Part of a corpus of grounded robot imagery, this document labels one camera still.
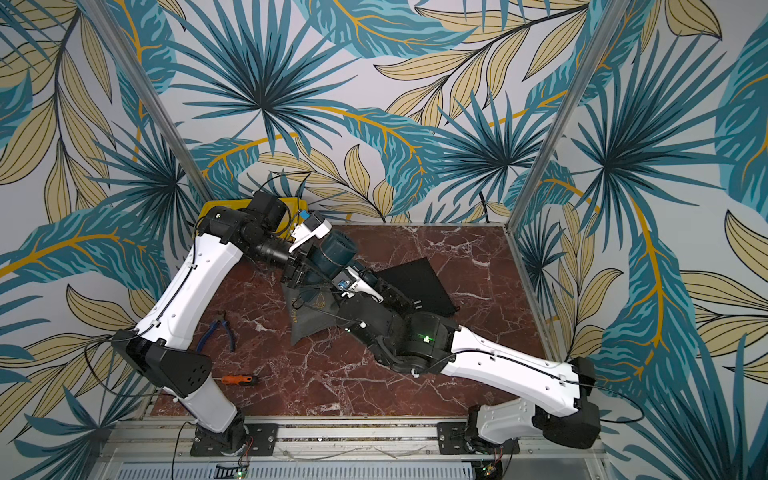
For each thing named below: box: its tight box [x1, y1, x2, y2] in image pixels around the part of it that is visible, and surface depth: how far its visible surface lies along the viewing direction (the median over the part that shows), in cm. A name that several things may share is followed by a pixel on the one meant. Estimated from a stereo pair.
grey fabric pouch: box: [281, 283, 340, 346], surface depth 90 cm
